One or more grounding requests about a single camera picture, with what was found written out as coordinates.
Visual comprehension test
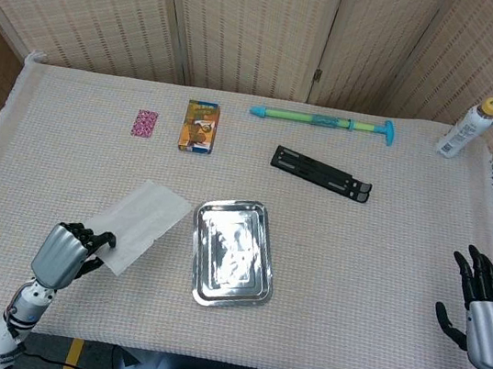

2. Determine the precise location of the woven folding screen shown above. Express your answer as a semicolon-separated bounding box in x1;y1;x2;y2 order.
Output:
0;0;493;207

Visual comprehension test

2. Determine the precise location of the pink patterned card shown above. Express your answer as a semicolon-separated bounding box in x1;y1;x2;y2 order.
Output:
129;107;161;140

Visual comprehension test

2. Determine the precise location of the white sheet of paper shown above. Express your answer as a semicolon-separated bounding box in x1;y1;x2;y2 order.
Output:
77;171;196;286

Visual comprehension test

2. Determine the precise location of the orange card box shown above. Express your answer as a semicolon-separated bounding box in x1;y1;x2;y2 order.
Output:
175;98;223;158

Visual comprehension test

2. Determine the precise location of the white bottle with yellow cap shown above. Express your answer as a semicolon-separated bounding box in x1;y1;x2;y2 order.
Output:
434;90;493;164

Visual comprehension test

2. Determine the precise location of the green and blue water pump toy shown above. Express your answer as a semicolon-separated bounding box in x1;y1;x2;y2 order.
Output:
247;99;398;148

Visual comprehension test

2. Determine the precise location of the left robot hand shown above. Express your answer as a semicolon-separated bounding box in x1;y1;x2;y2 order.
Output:
28;217;120;298

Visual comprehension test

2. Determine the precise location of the beige woven tablecloth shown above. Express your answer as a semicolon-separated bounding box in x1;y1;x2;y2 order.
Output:
0;44;493;369

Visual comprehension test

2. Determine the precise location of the black floor cable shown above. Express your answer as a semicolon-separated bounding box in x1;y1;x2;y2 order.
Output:
21;331;130;369

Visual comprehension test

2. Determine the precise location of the black folding laptop stand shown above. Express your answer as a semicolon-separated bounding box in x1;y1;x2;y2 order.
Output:
266;143;378;207

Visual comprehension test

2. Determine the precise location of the silver metal tray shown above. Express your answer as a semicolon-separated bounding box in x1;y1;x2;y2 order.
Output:
181;192;287;317

